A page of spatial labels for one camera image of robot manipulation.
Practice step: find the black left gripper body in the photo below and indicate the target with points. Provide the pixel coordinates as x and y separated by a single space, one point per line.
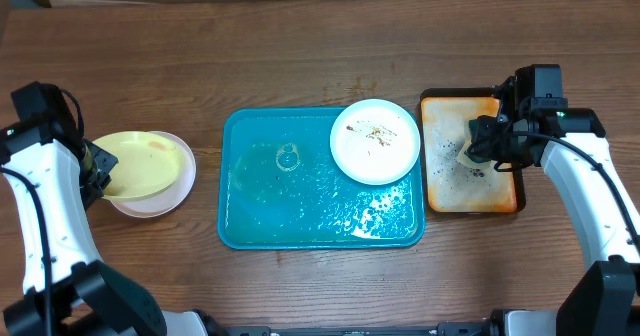
102 164

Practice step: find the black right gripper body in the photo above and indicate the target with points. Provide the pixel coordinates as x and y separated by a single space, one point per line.
507 155

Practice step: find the yellow green sponge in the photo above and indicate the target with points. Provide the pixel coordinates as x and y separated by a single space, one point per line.
467 148

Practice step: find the yellow plate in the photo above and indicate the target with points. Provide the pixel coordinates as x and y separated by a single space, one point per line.
147 164

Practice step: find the white plate with sauce streak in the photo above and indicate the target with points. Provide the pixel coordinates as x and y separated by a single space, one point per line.
171 198

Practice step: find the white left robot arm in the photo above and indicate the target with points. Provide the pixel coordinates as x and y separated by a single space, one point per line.
55 176

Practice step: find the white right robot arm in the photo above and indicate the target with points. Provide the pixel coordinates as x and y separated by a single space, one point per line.
535 127

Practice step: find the black tray with soapy water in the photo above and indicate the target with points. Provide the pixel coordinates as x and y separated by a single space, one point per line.
455 184

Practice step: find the teal plastic tray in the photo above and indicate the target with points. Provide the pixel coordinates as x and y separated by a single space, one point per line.
280 188

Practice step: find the white plate with brown smears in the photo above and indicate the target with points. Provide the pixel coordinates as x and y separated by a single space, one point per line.
375 142

